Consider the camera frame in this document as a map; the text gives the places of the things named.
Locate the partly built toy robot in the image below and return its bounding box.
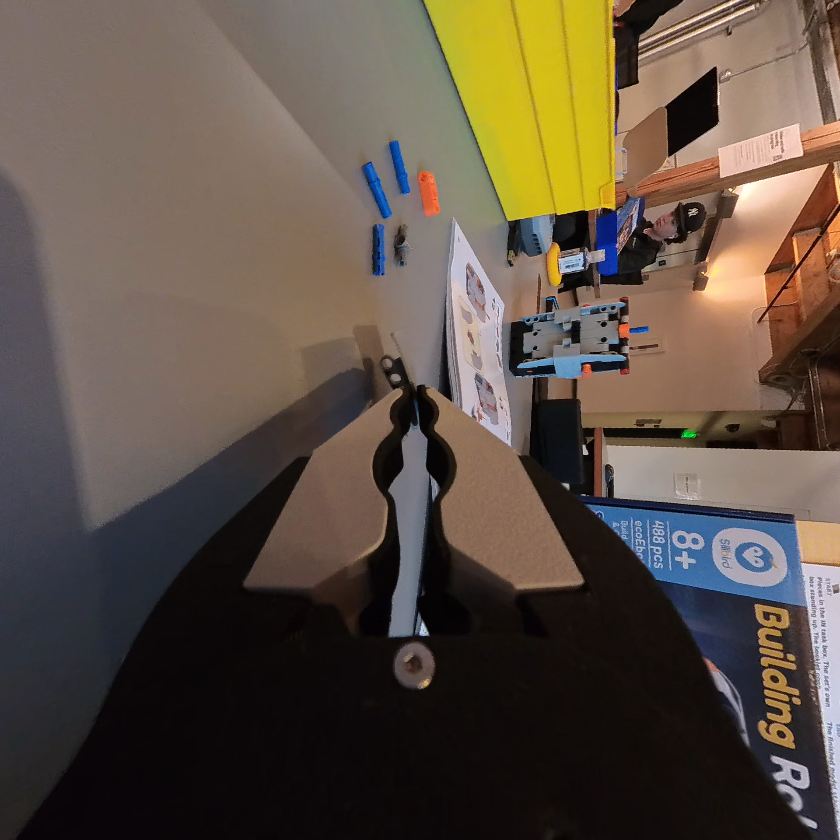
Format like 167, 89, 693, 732
508, 295, 651, 380

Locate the grey curved panel brick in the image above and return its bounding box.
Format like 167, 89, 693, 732
379, 330, 433, 636

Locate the beige board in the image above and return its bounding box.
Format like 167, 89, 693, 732
622, 106, 669, 189

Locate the white paper sign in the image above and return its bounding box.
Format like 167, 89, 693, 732
718, 123, 803, 178

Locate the black square panel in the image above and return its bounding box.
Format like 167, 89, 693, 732
664, 66, 719, 157

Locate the blue toy robot box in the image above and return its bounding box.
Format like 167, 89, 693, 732
579, 495, 840, 840

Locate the wooden post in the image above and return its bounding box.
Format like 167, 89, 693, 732
616, 121, 840, 210

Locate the yellow plastic bin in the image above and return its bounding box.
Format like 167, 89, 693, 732
422, 0, 618, 222

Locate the blue plastic bin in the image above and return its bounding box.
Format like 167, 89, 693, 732
594, 197, 647, 277

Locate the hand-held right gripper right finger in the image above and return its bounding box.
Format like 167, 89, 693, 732
416, 385, 585, 637

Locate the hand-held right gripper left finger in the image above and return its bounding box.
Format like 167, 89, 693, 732
243, 385, 417, 637

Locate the white instruction booklet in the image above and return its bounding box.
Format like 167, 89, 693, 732
445, 218, 513, 447

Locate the grey desk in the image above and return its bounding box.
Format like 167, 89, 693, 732
0, 0, 603, 840

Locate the grey battery box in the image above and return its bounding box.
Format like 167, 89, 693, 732
515, 215, 555, 258

